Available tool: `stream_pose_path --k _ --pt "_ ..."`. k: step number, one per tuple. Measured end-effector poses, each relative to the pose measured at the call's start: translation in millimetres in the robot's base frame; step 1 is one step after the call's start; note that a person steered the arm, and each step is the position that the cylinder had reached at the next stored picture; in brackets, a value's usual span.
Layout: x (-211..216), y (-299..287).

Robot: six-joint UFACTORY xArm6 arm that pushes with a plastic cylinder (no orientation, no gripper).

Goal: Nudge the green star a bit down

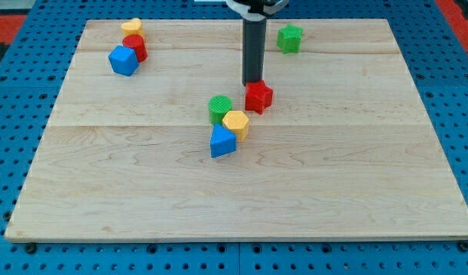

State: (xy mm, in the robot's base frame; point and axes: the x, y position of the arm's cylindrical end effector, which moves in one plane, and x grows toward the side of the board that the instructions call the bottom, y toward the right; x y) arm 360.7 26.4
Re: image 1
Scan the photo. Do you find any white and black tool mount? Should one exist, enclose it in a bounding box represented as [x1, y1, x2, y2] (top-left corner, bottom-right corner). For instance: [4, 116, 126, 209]
[226, 0, 289, 21]

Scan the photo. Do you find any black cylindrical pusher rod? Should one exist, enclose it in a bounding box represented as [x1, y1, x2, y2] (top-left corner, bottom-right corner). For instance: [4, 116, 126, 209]
[242, 18, 267, 86]

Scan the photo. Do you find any green star block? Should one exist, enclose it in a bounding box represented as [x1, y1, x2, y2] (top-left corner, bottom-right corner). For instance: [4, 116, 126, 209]
[277, 24, 303, 53]

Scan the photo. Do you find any red star block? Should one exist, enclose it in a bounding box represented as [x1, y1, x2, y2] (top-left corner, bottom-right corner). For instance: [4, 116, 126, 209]
[245, 80, 273, 115]

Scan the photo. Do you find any green cylinder block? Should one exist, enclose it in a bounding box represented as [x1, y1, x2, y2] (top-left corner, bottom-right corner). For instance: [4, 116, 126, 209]
[208, 95, 232, 125]

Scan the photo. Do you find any yellow hexagon block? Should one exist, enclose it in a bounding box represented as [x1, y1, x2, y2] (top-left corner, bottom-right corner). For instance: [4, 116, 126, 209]
[222, 111, 250, 142]

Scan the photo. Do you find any blue triangle block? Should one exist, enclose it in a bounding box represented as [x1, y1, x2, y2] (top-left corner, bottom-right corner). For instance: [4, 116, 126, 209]
[210, 124, 236, 158]

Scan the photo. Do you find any yellow heart block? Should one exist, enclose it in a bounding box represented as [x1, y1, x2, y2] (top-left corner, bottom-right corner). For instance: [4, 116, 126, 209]
[121, 18, 145, 37]

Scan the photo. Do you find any red cylinder block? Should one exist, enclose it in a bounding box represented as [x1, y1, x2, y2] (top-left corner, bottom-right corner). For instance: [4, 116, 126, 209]
[122, 34, 148, 63]

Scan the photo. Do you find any blue cube block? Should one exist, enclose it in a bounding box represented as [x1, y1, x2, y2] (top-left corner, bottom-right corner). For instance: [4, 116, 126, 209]
[108, 46, 139, 76]

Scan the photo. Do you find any light wooden board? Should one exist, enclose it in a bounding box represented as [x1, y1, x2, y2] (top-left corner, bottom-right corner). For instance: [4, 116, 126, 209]
[5, 19, 468, 243]

